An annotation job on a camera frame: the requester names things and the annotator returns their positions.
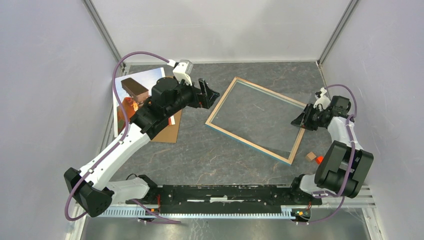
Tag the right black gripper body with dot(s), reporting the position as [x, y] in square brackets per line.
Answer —
[314, 118]

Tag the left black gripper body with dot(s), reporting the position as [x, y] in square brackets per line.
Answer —
[197, 99]

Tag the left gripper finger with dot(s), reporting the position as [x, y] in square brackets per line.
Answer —
[206, 90]
[209, 100]

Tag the wooden picture frame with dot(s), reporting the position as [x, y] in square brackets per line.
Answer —
[260, 118]

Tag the hot air balloon photo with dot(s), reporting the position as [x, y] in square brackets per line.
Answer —
[133, 89]

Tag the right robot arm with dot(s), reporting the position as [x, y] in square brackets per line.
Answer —
[345, 165]

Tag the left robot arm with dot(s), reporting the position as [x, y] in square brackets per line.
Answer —
[90, 186]

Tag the tan wooden cube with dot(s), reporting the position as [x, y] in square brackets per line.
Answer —
[310, 157]

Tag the orange wooden cube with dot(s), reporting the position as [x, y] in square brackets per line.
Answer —
[319, 159]

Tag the brown cardboard backing board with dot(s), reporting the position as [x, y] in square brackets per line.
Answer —
[169, 132]

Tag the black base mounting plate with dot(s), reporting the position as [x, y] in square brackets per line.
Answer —
[226, 199]

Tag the right corner aluminium profile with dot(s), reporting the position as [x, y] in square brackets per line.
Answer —
[351, 6]

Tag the corner aluminium profile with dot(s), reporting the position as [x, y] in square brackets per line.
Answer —
[351, 6]
[101, 27]

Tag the left corner aluminium profile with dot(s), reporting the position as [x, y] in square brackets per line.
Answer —
[101, 27]

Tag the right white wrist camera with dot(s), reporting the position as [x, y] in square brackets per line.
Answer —
[322, 100]

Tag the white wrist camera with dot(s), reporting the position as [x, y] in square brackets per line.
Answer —
[322, 100]
[182, 72]

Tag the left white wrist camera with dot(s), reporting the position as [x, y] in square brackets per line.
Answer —
[182, 72]

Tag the toothed cable duct strip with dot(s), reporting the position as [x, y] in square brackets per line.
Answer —
[138, 212]

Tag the aluminium rail frame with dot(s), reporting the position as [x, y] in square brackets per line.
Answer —
[364, 200]

